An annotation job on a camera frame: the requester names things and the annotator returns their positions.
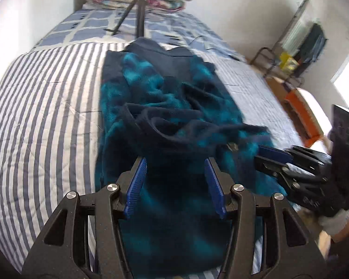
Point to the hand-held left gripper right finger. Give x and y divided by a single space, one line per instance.
215 189

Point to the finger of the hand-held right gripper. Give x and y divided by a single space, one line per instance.
279 168
274 152

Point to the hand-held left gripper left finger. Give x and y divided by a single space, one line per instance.
136 186

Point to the teal plaid fleece jacket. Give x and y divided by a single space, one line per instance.
163 122

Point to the black metal clothes rack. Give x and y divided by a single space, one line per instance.
264 53

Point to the dark green hanging clothes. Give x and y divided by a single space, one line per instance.
314 40

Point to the person's right hand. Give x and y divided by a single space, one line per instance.
336 222

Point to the orange storage box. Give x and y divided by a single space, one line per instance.
305 119

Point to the white padded cover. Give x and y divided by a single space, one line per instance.
314 104

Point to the brown cardboard box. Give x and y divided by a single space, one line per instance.
276 85

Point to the bright window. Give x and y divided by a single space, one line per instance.
347 75

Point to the yellow box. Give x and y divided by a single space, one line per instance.
289 61

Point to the bed with striped sheet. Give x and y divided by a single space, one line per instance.
46 116

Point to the white striped hanging cloth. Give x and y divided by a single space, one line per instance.
295 35

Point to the blue checked bed sheet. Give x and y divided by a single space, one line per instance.
87 23

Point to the black tripod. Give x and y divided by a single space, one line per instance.
141 14

